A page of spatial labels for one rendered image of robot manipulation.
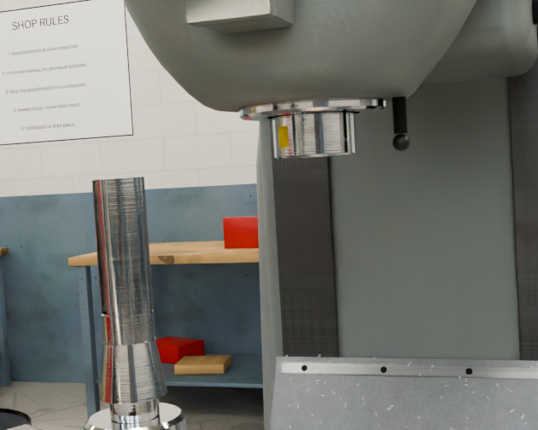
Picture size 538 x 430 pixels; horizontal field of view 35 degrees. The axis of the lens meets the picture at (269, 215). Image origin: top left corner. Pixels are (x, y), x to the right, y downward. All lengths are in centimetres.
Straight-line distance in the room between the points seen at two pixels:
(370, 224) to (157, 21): 47
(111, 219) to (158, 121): 482
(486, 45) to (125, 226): 30
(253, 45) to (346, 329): 52
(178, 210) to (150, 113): 60
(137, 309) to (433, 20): 20
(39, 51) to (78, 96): 39
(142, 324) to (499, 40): 31
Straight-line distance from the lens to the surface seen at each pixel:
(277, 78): 42
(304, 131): 48
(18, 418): 261
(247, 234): 438
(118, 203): 39
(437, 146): 86
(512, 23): 59
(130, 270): 40
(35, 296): 571
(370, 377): 89
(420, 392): 87
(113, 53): 538
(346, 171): 88
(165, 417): 41
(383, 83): 44
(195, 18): 39
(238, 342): 512
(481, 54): 60
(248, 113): 48
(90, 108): 543
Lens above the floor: 127
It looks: 3 degrees down
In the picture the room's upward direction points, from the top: 3 degrees counter-clockwise
